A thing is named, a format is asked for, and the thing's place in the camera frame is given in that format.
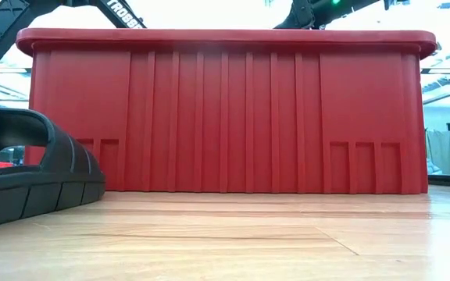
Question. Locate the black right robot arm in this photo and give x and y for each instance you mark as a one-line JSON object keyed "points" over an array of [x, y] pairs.
{"points": [[299, 15]]}

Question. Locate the red plastic bin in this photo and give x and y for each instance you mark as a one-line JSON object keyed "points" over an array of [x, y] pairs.
{"points": [[225, 117]]}

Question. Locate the red cart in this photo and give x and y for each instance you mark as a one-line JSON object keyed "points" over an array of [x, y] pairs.
{"points": [[6, 162]]}

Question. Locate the black rubber slide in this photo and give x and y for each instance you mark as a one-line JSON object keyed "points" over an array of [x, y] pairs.
{"points": [[53, 195]]}

